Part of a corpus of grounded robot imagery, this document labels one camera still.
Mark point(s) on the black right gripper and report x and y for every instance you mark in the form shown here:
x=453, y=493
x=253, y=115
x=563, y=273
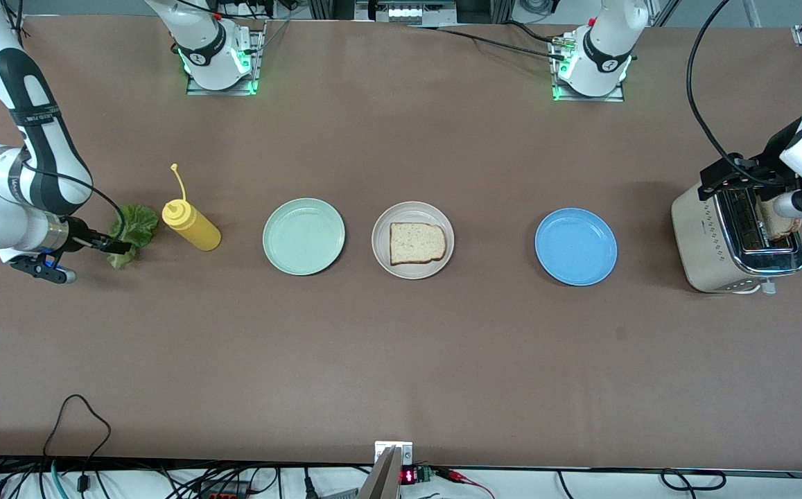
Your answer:
x=79, y=233

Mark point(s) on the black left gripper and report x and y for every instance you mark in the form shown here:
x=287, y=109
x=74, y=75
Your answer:
x=769, y=164

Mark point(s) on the green lettuce leaf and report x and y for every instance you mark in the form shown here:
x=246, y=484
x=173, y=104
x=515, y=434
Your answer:
x=138, y=225

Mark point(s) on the toasted bread slice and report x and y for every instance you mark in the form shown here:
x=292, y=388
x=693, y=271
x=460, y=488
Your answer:
x=416, y=244
x=783, y=229

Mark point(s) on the yellow squeeze bottle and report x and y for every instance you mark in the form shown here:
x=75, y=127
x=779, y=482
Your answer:
x=196, y=229

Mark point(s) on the blue plate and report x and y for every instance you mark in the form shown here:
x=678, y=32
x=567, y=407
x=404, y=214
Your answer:
x=576, y=247

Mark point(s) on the mint green plate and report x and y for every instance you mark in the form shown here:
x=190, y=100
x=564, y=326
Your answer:
x=303, y=235

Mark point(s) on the beige plate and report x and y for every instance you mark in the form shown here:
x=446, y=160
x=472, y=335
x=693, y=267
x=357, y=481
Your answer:
x=414, y=212

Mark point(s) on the cream and chrome toaster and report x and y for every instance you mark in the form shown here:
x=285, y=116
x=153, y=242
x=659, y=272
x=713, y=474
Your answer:
x=699, y=235

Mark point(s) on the lit control box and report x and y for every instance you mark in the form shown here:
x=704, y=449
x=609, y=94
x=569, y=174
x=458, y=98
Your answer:
x=404, y=12

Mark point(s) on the red LED display module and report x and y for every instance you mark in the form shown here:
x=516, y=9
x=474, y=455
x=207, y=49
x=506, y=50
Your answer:
x=408, y=476

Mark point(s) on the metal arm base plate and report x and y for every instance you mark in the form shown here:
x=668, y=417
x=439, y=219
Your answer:
x=584, y=99
x=260, y=55

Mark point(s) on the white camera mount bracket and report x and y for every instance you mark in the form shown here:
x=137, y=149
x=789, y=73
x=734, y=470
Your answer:
x=404, y=452

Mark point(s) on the grey metal camera bar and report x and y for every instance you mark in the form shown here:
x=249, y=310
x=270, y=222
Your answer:
x=383, y=482

